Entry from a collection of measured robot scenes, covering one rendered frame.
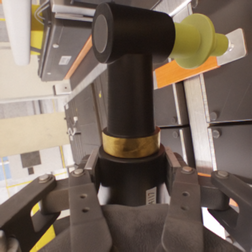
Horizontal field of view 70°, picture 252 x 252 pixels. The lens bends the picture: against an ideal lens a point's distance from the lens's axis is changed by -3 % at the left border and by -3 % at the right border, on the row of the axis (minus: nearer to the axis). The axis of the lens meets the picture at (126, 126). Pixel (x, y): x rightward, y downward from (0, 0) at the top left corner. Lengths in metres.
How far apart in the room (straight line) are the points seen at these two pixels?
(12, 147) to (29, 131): 0.46
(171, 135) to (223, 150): 0.08
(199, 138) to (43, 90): 4.39
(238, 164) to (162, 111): 0.12
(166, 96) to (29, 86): 4.35
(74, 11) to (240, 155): 0.35
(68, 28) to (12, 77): 4.20
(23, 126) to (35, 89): 0.87
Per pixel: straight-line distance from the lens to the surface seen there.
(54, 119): 4.55
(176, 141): 0.27
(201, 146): 0.25
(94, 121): 0.50
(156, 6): 0.31
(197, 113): 0.25
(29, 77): 4.61
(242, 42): 0.20
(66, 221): 0.18
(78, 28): 0.44
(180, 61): 0.17
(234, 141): 0.21
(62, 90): 1.10
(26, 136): 4.51
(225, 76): 0.21
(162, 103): 0.28
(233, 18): 0.21
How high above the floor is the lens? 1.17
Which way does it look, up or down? 28 degrees down
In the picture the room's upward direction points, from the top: 100 degrees counter-clockwise
